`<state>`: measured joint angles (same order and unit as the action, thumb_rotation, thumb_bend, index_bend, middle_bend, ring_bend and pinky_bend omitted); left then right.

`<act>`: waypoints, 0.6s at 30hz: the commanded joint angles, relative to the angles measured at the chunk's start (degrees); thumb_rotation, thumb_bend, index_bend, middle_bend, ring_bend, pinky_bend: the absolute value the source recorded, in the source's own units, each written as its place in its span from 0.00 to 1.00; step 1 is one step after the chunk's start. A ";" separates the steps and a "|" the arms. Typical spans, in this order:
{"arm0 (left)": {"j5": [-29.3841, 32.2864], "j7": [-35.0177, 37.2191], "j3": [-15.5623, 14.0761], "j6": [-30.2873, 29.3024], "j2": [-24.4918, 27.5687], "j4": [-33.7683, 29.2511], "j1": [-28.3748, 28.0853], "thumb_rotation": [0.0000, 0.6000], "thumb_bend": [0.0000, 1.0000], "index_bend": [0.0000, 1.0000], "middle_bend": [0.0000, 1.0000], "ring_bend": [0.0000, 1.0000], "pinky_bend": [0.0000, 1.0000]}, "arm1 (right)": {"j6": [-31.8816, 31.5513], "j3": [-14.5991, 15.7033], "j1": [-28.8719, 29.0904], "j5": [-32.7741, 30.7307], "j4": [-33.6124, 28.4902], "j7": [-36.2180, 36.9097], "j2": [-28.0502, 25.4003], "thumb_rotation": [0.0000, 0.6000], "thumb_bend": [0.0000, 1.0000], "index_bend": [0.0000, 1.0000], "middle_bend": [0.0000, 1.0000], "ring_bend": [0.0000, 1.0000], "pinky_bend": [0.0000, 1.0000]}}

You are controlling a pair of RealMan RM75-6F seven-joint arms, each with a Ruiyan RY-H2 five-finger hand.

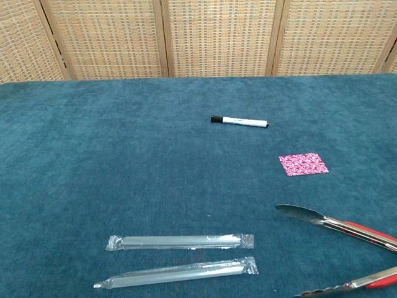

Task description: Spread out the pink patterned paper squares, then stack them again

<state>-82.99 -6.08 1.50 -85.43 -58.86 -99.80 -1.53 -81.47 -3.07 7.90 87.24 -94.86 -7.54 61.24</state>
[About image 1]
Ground clear wrapped straw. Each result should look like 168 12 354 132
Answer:
93 256 260 291
105 233 255 251

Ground pink patterned cloth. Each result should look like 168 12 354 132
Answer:
278 152 329 178

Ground woven rattan screen panel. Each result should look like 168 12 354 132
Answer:
0 0 72 84
40 0 170 81
380 40 397 74
271 0 397 77
153 0 285 78

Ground metal tongs with red grips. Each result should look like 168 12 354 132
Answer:
275 204 397 298

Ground blue velvet table cover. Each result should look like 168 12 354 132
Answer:
0 73 397 298

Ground white marker with black cap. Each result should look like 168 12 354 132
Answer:
210 115 270 129

